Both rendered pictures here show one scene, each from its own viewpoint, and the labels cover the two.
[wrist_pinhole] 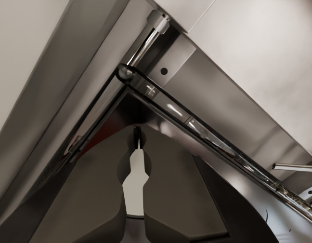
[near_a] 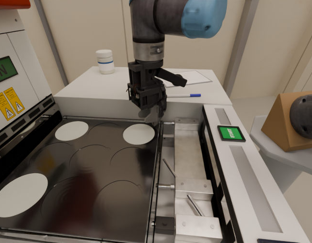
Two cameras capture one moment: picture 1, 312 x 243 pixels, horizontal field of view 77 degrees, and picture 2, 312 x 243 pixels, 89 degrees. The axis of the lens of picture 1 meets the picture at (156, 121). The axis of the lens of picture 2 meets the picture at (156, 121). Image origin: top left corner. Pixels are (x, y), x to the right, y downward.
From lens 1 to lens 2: 0.50 m
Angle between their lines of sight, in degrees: 74
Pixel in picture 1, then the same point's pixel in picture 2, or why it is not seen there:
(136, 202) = (129, 135)
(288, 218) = (148, 180)
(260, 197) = (150, 161)
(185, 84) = (163, 152)
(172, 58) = (168, 138)
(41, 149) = not seen: hidden behind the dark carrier
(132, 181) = (137, 131)
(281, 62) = (185, 145)
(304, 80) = (187, 152)
